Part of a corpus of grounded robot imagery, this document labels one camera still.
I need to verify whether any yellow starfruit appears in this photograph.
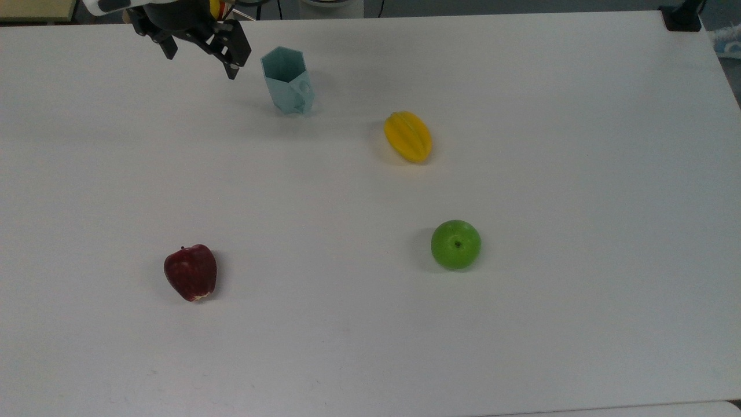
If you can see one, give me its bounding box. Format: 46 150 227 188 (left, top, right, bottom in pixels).
384 111 434 164

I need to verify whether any teal hexagonal mug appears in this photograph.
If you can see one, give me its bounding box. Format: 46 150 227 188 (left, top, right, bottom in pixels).
261 46 316 115

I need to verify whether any light wooden cabinet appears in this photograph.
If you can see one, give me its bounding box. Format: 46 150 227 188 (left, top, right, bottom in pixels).
0 0 79 24

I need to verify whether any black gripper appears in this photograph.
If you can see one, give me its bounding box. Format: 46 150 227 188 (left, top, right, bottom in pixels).
126 0 252 81

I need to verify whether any red apple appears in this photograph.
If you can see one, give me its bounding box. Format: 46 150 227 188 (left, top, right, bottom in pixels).
164 244 218 302

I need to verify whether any yellow red cable bundle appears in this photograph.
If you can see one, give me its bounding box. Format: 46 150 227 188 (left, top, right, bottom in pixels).
207 0 258 23

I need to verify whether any green apple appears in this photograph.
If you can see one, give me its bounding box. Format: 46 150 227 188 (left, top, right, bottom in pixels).
431 220 482 270

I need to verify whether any blue white object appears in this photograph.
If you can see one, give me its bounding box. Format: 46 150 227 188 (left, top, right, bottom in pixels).
709 26 741 61

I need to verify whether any black stand base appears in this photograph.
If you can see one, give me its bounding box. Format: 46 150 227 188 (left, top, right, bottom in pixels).
660 0 708 32

